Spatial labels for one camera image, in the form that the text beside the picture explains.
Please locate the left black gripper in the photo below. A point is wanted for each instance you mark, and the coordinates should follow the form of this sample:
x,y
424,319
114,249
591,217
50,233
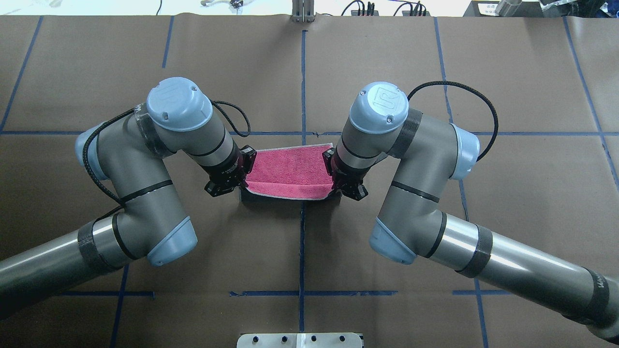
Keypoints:
x,y
226,168

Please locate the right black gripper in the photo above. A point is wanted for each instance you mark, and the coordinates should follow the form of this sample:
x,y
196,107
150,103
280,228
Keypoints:
x,y
346,173

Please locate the pink towel with white trim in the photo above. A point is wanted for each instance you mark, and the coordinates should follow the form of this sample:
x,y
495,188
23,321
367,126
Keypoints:
x,y
291,173

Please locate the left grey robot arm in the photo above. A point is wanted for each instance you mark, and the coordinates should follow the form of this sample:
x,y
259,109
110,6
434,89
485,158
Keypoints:
x,y
124,158

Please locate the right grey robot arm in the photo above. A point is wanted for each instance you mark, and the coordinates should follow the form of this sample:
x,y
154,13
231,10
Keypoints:
x,y
410,224

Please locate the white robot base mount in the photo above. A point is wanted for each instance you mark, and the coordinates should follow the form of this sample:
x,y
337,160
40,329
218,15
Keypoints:
x,y
301,340

